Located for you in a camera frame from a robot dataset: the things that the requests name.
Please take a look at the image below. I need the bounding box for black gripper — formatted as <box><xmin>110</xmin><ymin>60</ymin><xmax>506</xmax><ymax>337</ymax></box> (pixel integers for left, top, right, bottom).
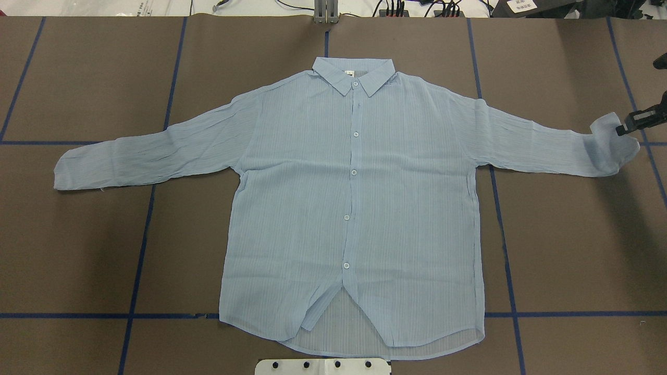
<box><xmin>615</xmin><ymin>92</ymin><xmax>666</xmax><ymax>137</ymax></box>

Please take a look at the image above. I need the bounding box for light blue button shirt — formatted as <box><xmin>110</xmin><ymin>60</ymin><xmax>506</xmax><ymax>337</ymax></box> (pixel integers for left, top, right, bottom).
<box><xmin>53</xmin><ymin>57</ymin><xmax>640</xmax><ymax>360</ymax></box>

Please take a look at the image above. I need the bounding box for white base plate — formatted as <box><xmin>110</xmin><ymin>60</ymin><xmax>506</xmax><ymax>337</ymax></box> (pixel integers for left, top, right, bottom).
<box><xmin>254</xmin><ymin>358</ymin><xmax>392</xmax><ymax>374</ymax></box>

